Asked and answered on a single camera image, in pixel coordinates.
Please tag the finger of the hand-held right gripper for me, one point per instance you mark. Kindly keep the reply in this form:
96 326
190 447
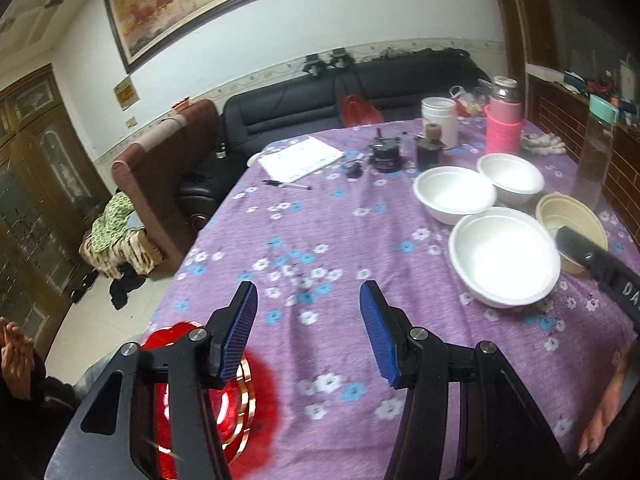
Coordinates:
602 270

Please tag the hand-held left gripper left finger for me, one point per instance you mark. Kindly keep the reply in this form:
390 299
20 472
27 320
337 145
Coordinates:
239 332

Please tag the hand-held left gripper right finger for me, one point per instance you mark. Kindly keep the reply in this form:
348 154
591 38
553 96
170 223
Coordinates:
377 332

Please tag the red plate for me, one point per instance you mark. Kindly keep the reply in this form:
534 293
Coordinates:
260 400

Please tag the large white foam bowl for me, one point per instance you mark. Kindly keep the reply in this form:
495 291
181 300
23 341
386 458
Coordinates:
500 260

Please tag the person's right hand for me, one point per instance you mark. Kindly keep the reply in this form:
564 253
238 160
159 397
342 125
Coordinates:
605 410

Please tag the beige plastic bowl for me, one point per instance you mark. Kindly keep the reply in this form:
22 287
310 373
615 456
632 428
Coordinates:
565 210

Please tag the clear bottle with teal lid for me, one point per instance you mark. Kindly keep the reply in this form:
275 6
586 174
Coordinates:
595 160

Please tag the black clothes on floor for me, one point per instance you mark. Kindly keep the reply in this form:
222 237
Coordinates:
125 290

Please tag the white knitted cloth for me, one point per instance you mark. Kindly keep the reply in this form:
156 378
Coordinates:
542 144

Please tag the tiger print blanket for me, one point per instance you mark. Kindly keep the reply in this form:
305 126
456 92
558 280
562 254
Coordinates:
120 257

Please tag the pen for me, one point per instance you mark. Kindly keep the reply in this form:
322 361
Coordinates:
287 185

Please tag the wooden sideboard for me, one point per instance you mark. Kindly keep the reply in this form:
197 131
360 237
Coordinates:
565 115

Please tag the black shoes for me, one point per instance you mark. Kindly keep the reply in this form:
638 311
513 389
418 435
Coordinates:
82 287

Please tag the small black object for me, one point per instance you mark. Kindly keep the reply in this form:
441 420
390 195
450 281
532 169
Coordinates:
354 170

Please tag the green patterned blanket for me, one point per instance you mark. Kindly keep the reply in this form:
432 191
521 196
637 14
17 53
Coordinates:
112 217

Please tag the bottle with pink sleeve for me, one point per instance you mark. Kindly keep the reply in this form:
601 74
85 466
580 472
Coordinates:
504 127

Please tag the brown armchair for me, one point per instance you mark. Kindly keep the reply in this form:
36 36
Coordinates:
165 175

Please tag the black round device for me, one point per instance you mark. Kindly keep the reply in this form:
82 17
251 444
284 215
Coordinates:
385 155

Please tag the small glass jar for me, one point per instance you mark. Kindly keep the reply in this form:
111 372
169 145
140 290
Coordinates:
221 151

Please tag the white notebook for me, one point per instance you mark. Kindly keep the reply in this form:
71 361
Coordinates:
302 157

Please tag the small dark jar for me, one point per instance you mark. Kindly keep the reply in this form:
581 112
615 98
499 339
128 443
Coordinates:
429 152

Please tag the glass teapot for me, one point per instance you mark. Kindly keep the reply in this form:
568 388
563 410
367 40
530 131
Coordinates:
467 101

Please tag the white plastic jar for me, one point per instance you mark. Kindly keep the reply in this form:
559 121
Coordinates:
442 120

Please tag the red bag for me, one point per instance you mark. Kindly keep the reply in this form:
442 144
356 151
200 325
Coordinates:
357 109

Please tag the black leather sofa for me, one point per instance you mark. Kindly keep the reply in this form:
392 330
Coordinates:
300 100

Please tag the wooden glass-door cabinet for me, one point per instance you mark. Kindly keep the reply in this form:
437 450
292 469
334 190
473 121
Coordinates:
35 200

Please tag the black devices on sofa back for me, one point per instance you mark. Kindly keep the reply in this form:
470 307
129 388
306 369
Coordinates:
330 60

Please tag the framed painting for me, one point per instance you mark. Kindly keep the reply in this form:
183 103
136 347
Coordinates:
200 5

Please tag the wooden door frame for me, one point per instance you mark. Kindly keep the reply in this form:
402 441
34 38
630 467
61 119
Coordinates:
515 20

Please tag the yellow wall sign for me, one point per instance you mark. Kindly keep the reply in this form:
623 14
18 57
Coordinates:
126 92

